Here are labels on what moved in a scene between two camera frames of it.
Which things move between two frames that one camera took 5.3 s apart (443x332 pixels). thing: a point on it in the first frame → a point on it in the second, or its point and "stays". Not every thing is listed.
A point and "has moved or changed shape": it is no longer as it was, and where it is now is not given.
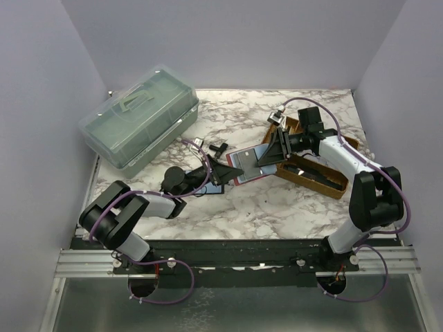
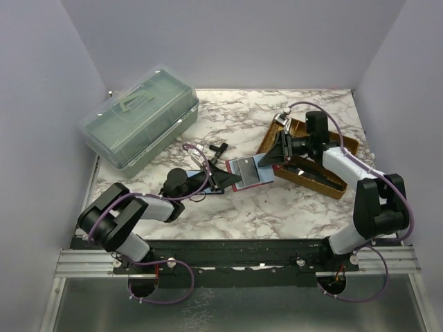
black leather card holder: x=210 y=188 stays
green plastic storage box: x=133 y=127 stays
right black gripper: x=276 y=150 stays
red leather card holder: x=245 y=160 has moved or changed shape
